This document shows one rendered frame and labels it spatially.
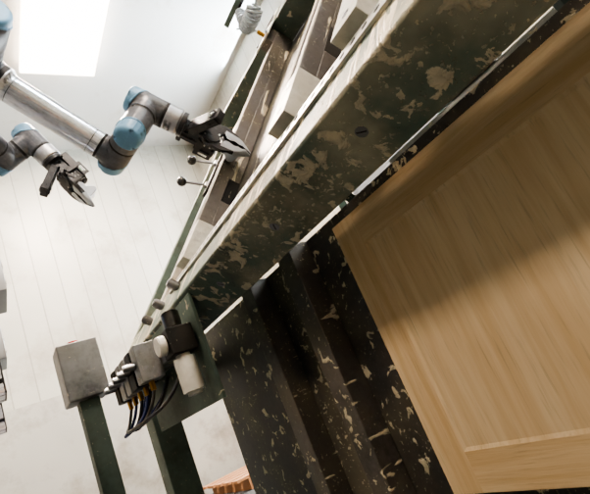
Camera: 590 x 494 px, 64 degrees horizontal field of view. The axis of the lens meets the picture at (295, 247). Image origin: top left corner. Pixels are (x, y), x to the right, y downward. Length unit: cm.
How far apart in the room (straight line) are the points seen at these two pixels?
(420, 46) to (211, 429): 470
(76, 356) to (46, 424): 315
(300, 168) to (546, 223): 35
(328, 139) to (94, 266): 471
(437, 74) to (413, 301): 45
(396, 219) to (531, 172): 25
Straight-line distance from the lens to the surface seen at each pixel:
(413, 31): 55
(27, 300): 507
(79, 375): 164
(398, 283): 90
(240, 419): 166
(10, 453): 476
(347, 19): 69
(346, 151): 65
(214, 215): 130
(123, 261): 532
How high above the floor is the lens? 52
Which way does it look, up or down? 16 degrees up
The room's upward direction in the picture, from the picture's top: 23 degrees counter-clockwise
